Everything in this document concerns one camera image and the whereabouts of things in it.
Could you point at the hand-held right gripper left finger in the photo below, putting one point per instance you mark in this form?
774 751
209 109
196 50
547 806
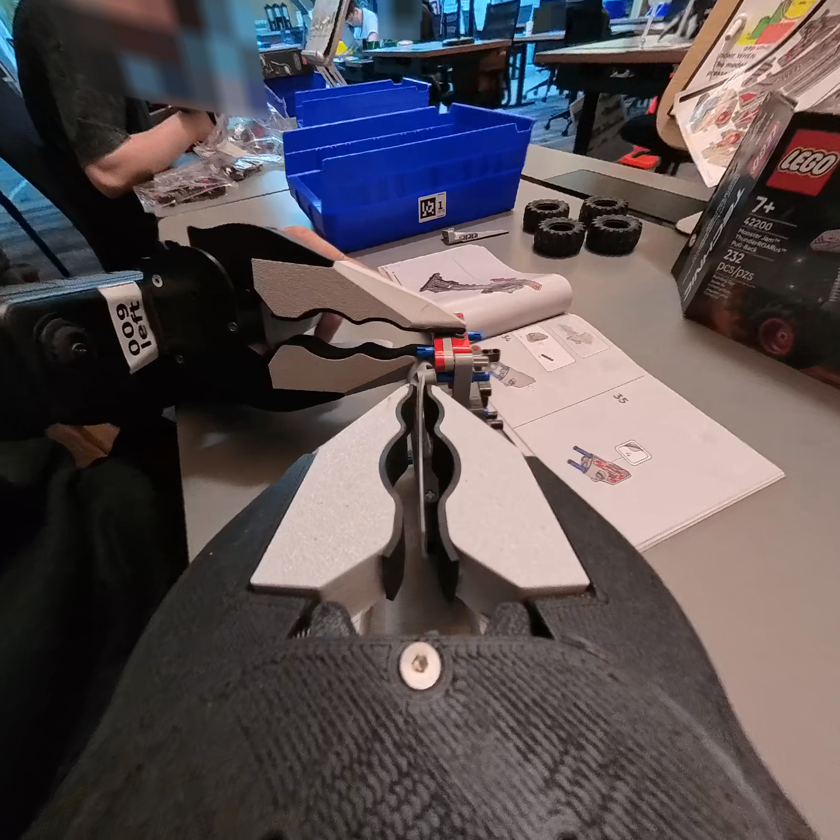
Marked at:
321 525

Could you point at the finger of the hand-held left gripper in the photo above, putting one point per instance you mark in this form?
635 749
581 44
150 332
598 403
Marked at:
387 302
315 374

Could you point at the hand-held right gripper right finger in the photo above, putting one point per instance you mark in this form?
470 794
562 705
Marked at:
518 525

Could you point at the toy brick truck chassis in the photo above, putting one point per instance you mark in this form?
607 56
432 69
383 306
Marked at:
463 367

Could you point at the person's left hand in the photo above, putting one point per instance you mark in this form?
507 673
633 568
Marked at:
318 243

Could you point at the grey toy wedge piece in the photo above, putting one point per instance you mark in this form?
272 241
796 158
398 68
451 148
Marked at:
469 235

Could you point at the blue storage bin white label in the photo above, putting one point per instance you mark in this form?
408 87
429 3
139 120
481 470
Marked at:
407 164

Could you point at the white instruction booklet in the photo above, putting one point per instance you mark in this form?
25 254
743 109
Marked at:
656 459

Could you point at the black toy tyre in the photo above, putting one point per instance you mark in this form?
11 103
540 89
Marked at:
613 233
604 208
544 213
559 236

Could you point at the person's dark clothed body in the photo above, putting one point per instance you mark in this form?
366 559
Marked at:
85 590

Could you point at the wooden background table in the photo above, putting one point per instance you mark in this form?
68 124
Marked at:
439 52
610 52

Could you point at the grey flat board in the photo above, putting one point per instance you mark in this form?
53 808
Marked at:
623 190

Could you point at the black background office chair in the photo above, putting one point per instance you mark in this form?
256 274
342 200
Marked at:
502 23
584 19

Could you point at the white round stand foot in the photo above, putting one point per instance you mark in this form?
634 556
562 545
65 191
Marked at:
688 226

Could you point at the dark toy truck box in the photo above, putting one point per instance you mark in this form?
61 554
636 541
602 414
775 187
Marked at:
774 262

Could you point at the printed instruction poster board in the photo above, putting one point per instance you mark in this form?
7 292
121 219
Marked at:
741 79

